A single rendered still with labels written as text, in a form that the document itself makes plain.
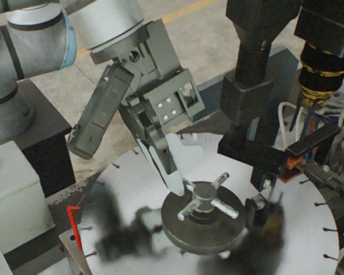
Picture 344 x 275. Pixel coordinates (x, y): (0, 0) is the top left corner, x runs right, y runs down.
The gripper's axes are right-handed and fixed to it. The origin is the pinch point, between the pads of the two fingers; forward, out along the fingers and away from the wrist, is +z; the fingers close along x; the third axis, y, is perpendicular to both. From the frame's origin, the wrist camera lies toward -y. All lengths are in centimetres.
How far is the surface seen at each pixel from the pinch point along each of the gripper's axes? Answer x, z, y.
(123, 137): 147, 37, 24
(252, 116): -5.9, -5.6, 11.0
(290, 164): -0.7, 6.2, 16.4
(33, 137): 52, -5, -12
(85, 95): 183, 16, 23
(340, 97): 33, 20, 54
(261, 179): -3.8, 3.7, 10.2
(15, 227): 24.9, 2.1, -23.1
